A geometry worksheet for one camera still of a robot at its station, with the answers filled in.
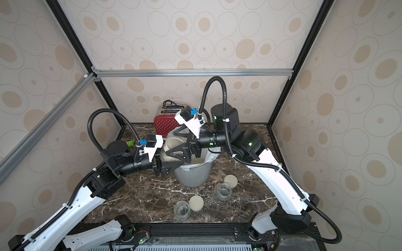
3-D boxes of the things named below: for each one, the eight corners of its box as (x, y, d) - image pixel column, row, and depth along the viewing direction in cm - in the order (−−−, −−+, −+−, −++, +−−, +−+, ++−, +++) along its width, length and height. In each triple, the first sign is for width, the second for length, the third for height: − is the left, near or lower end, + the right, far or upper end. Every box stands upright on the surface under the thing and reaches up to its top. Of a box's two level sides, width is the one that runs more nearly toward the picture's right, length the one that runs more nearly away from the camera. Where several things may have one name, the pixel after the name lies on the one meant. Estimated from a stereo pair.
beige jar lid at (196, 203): (188, 211, 82) (188, 210, 80) (189, 196, 87) (189, 195, 85) (203, 211, 82) (203, 210, 80) (203, 196, 87) (203, 195, 85)
